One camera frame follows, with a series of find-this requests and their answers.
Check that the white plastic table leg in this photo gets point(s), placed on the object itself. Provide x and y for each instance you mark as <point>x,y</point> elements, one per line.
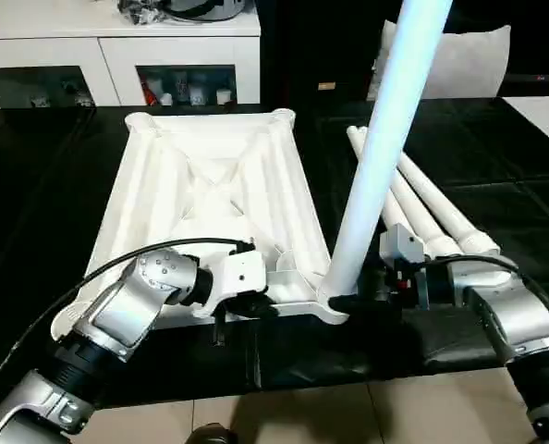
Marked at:
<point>355,139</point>
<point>441,203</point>
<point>385,115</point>
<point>422,217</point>

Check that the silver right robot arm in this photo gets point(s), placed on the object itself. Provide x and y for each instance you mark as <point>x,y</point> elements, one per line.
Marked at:
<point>510,314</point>

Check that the white cabinet with glass doors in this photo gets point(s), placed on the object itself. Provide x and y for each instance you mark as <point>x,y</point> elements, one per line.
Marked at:
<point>117,51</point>

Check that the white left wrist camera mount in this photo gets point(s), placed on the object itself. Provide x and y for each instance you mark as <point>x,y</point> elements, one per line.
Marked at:
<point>237,277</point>

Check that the black work mat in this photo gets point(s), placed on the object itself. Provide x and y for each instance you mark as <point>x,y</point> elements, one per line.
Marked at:
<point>487,185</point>

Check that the grey printed pillow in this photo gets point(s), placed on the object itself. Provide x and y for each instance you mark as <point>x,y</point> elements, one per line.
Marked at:
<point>464,65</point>

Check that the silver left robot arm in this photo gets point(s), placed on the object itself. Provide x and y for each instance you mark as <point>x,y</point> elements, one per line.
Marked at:
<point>117,314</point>

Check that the black sofa with gold label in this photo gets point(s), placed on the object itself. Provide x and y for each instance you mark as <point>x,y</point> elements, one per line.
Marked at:
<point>302,46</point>

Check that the white plastic table top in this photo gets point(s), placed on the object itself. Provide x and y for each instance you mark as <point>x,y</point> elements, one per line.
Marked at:
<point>163,185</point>

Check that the black robot body part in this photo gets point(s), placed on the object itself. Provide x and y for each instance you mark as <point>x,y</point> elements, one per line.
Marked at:
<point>214,435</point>

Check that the black plastic packet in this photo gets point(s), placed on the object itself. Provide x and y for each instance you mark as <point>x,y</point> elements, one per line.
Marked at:
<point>140,11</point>

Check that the white side board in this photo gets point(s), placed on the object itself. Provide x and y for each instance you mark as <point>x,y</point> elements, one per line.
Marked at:
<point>542,120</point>

